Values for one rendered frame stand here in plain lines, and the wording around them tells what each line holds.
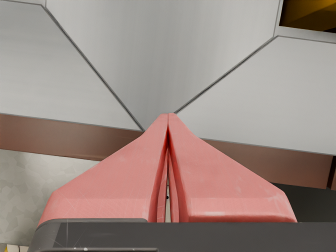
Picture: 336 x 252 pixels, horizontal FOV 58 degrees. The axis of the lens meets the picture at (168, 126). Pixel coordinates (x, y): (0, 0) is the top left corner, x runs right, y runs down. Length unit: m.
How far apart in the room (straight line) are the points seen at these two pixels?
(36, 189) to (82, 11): 0.32
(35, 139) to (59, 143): 0.02
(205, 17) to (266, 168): 0.16
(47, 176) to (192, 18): 0.34
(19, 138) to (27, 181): 0.19
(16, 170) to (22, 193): 0.04
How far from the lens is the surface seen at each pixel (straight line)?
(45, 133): 0.32
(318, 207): 0.75
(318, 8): 0.33
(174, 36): 0.25
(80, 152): 0.31
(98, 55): 0.25
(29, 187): 0.51
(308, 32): 0.31
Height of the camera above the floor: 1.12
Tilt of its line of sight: 80 degrees down
